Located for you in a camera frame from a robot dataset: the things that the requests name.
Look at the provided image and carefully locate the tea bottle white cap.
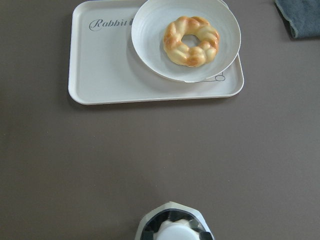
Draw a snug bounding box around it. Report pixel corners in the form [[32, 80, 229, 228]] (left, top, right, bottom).
[[134, 201, 215, 240]]

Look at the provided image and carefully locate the white rabbit tray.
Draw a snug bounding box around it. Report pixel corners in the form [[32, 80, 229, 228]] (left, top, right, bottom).
[[68, 0, 244, 105]]

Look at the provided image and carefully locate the white plate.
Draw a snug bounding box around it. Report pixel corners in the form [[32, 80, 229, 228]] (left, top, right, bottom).
[[131, 0, 241, 83]]

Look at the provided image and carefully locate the grey folded cloth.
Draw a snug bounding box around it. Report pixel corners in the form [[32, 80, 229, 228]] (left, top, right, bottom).
[[274, 0, 320, 39]]

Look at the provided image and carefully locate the braided ring bread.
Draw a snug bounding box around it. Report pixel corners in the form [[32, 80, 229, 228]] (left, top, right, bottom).
[[162, 16, 220, 67]]

